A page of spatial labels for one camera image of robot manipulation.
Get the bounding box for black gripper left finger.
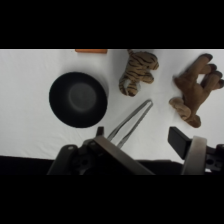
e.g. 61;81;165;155
47;126;155;176

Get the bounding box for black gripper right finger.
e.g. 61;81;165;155
167;126;224;176

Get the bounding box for striped tiger plush toy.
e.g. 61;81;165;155
118;49;160;98

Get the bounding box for metal tongs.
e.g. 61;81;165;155
106;99;154;149

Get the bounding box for brown moose plush toy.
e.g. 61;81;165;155
168;53;224;129

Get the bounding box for black round bowl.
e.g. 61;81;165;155
48;71;109;129

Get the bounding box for orange flat block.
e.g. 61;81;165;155
74;49;109;55

